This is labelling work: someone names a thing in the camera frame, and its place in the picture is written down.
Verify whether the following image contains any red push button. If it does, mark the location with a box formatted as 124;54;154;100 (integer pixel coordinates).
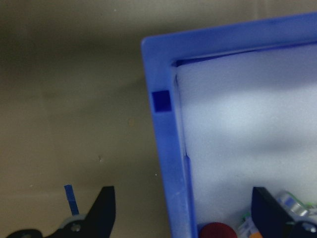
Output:
199;222;239;238

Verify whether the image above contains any silver push button green ring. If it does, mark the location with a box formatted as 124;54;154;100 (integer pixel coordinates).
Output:
275;190;317;219

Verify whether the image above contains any white green labelled part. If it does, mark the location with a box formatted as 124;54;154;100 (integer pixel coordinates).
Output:
238;212;256;233

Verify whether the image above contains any blue bin with mixed buttons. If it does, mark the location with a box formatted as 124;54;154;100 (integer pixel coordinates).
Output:
140;11;317;238

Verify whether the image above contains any white foam liner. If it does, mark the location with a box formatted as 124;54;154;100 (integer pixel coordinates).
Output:
174;42;317;238

